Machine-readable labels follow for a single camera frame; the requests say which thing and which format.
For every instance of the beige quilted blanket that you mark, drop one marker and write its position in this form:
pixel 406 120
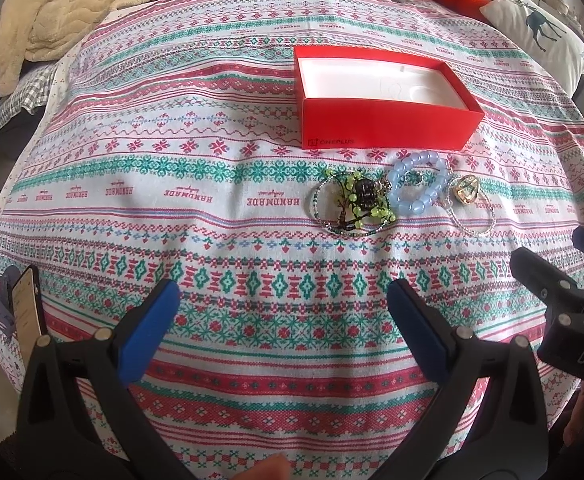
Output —
pixel 44 30

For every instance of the red cardboard box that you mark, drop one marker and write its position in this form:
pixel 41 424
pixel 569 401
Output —
pixel 354 97

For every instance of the phone with beige screen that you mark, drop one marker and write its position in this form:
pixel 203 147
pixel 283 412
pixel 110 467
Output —
pixel 29 318

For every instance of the left hand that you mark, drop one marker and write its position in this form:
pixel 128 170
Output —
pixel 274 467

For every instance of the patterned red green bedspread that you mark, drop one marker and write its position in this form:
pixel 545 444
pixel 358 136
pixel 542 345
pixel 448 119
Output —
pixel 170 149

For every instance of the white deer print pillow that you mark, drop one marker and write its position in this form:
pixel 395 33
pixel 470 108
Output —
pixel 551 43

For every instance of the multicolour seed bead bangle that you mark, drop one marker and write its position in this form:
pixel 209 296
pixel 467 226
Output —
pixel 331 208

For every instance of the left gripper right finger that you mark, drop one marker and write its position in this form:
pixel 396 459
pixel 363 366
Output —
pixel 487 419

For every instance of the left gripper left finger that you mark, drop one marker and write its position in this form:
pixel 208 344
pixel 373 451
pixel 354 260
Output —
pixel 56 436

